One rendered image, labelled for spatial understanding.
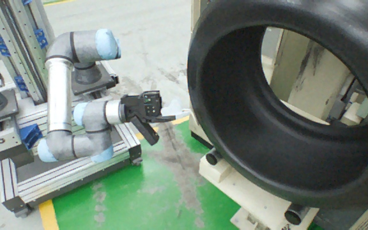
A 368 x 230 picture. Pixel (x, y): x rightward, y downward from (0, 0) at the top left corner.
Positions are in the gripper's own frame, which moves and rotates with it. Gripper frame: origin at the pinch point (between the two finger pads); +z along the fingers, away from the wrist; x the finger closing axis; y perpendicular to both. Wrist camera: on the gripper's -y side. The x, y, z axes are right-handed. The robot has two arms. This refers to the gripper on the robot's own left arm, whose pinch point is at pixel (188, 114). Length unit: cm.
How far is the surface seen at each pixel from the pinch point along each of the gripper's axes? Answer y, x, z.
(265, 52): 6, 61, 34
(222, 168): -19.9, -0.7, 9.1
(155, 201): -85, 60, -35
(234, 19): 26.7, -18.6, 13.1
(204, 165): -19.9, 1.5, 3.2
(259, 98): -2.4, 15.8, 23.5
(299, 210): -22.4, -17.2, 28.5
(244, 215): -93, 55, 21
